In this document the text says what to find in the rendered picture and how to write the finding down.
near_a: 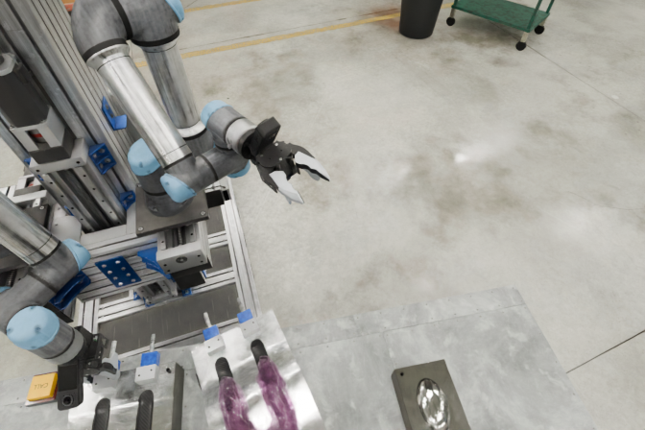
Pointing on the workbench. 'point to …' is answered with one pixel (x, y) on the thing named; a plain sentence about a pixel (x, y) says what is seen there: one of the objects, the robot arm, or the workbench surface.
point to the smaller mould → (428, 397)
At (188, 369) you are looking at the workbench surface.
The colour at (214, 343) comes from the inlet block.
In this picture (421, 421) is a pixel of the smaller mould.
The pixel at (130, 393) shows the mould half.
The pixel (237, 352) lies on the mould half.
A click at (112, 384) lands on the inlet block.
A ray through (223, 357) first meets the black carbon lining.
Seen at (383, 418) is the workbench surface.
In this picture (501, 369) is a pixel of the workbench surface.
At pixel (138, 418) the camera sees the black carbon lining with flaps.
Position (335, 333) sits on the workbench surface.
